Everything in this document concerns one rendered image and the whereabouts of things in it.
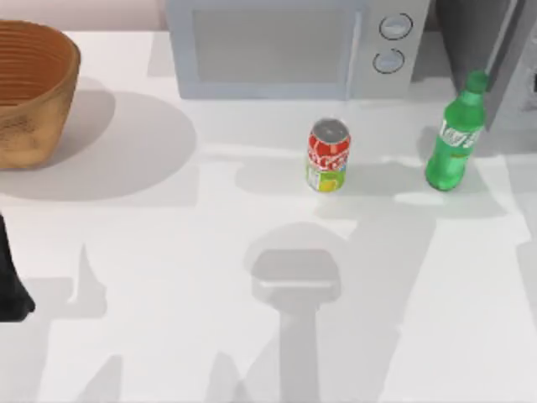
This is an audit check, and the red and green can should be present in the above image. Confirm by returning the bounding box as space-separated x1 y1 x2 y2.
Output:
305 118 352 195

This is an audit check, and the pale microwave oven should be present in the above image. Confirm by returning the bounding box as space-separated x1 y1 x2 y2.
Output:
163 0 433 102

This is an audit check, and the microwave knob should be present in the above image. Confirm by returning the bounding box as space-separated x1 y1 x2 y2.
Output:
378 12 414 41
372 47 407 76

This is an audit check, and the green bottle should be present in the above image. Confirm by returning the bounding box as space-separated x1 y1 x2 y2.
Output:
424 70 491 192

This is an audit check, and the brown woven basket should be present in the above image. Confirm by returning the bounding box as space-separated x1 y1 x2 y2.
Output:
0 19 81 171

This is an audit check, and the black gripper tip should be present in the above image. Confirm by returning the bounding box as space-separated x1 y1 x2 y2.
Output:
0 214 36 323

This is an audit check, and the grey cabinet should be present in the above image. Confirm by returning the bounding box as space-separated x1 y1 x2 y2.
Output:
434 0 537 134

